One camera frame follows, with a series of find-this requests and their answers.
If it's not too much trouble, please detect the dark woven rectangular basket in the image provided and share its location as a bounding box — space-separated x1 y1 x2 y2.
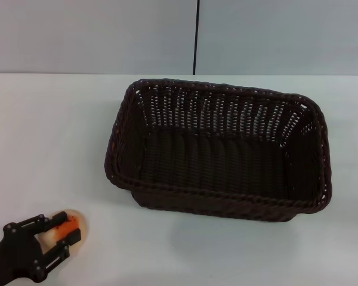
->
103 77 335 223

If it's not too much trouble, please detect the round cream bun orange top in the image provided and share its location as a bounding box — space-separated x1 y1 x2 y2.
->
37 208 90 257

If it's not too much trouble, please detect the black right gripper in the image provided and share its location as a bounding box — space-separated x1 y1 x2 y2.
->
0 211 82 286

